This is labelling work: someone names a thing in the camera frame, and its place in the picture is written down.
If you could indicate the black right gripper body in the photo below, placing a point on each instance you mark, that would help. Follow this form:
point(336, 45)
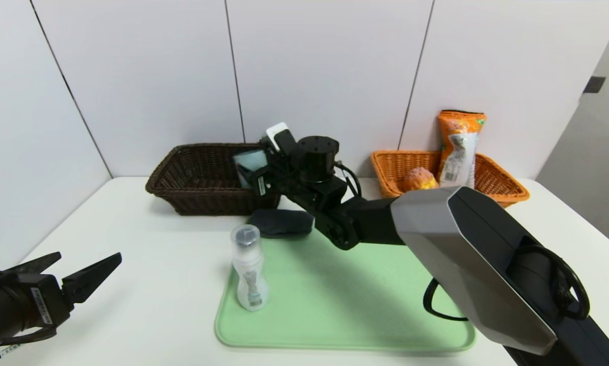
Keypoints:
point(260, 184)

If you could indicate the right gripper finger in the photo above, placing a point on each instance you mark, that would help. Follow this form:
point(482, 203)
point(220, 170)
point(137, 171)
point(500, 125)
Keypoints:
point(246, 172)

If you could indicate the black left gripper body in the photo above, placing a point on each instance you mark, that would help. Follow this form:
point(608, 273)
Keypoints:
point(43, 301)

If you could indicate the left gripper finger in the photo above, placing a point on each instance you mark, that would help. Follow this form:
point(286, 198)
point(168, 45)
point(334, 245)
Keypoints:
point(37, 265)
point(88, 279)

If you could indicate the teal plastic cup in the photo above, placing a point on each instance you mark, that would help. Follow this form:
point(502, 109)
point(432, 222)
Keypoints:
point(248, 160)

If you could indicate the dark grey cloth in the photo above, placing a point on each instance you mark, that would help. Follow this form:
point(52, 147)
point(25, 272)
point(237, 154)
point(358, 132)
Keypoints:
point(279, 223)

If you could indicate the clear plastic bottle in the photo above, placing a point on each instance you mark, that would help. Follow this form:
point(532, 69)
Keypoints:
point(248, 264)

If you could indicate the cream puff bread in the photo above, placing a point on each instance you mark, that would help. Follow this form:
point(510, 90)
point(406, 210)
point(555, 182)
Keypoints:
point(420, 179)

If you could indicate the orange snack bag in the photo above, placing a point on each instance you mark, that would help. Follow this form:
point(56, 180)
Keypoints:
point(459, 152)

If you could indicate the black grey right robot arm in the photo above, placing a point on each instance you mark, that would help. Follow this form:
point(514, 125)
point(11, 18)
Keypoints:
point(461, 254)

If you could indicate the dark brown wicker basket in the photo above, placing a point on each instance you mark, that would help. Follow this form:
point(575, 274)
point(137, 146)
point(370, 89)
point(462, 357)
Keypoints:
point(197, 198)

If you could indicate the orange wicker basket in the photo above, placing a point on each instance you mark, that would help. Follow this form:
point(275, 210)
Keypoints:
point(502, 183)

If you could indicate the light green plastic tray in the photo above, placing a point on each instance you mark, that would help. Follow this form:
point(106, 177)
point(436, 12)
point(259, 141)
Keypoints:
point(334, 305)

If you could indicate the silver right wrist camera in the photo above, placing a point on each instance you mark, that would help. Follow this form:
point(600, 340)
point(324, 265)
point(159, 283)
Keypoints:
point(279, 131)

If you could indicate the black wall bracket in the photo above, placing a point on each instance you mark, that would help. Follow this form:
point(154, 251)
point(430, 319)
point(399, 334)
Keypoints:
point(594, 84)

